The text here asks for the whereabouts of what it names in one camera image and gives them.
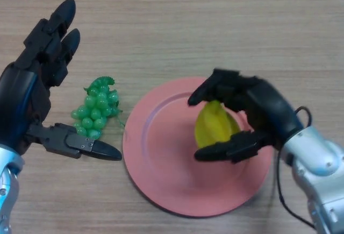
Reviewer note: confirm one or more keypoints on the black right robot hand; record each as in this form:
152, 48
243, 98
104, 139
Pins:
268, 107

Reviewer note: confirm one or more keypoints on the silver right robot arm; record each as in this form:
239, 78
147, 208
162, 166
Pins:
317, 150

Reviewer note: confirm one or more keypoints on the yellow starfruit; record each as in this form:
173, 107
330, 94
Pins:
215, 126

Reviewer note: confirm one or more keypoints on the pink round plate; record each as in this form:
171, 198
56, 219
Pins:
166, 164

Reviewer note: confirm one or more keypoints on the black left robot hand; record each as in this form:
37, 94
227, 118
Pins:
21, 96

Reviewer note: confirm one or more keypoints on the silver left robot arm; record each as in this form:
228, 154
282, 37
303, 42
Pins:
8, 185

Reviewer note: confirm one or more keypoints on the green plastic grape bunch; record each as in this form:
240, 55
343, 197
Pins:
96, 105

